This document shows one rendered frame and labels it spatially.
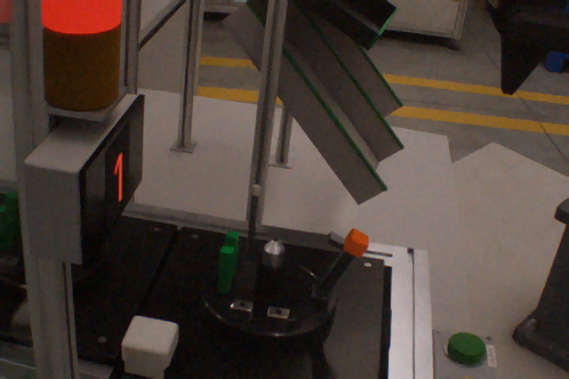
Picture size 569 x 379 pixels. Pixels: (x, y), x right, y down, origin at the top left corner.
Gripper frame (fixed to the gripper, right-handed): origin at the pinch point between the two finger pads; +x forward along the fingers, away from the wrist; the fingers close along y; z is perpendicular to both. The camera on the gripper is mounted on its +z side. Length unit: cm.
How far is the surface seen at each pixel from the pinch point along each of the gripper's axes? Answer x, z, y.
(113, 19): -6.3, 29.2, 24.9
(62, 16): -6.7, 31.8, 26.6
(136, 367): 29.1, 29.9, 17.1
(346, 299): 28.4, 11.4, 1.9
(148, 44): 46, 68, -114
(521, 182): 40, -19, -55
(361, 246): 18.9, 11.2, 6.0
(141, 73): 52, 68, -109
